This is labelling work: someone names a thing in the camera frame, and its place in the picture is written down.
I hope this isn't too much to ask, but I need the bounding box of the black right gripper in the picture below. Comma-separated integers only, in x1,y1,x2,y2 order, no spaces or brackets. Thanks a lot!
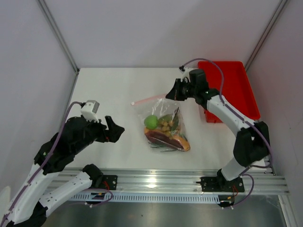
166,79,197,101

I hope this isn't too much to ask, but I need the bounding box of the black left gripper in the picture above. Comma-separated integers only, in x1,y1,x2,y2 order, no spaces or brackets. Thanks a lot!
73,113,125,154

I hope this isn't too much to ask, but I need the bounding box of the brown longan fruit bunch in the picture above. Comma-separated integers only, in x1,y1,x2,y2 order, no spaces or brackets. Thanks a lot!
158,107,180,137

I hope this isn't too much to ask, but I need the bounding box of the clear pink-dotted zip bag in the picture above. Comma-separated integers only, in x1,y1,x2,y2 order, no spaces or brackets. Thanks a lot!
131,94,191,152

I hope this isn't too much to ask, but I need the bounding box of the green custard apple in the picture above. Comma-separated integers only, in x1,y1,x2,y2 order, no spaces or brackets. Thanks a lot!
144,115,158,130

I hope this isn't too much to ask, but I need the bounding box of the green spring onion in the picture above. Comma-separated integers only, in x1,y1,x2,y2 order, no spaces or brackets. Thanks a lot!
148,142,177,152

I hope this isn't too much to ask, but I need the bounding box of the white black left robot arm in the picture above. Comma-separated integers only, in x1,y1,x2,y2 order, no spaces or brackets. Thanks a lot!
0,116,125,227

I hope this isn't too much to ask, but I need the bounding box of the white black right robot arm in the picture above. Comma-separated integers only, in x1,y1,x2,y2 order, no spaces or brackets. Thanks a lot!
166,69,271,191

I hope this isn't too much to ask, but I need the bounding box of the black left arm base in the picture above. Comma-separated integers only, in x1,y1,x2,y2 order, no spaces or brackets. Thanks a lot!
95,175,118,191

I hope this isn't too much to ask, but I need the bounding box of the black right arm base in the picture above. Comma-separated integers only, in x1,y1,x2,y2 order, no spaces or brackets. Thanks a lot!
196,176,245,192

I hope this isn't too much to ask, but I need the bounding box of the red plastic bin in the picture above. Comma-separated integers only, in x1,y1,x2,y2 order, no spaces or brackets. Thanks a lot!
198,61,260,120

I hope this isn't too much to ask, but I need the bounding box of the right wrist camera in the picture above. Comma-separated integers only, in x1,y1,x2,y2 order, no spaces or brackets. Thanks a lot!
179,66,194,81

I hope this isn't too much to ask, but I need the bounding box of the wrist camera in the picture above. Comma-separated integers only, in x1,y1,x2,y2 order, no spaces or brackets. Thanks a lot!
80,100,100,123
179,66,194,81

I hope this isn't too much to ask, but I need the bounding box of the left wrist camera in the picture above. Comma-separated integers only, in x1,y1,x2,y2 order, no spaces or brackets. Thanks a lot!
80,100,100,123

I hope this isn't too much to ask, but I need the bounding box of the aluminium front rail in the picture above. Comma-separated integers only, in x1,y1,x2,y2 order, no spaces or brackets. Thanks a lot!
45,167,289,195

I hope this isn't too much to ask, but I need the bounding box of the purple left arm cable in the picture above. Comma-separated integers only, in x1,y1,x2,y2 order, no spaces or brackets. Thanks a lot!
0,101,114,227

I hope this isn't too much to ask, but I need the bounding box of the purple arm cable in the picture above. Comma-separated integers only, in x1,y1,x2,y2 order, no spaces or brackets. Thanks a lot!
179,58,274,210
0,101,114,227

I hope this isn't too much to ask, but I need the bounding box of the aluminium corner post right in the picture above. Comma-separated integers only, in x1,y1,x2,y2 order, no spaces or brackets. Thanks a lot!
244,0,291,72

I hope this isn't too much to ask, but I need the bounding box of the aluminium corner post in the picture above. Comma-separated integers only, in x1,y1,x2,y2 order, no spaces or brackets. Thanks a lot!
36,0,80,74
244,0,291,72

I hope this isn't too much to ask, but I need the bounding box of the white slotted cable duct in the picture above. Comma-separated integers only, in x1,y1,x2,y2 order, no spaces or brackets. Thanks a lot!
69,192,220,204

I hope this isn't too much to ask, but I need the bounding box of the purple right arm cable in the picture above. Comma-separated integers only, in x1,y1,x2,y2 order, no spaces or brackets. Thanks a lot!
179,58,274,210

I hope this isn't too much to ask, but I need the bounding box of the aluminium corner post left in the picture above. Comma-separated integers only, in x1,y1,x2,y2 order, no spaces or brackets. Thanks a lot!
36,0,80,74

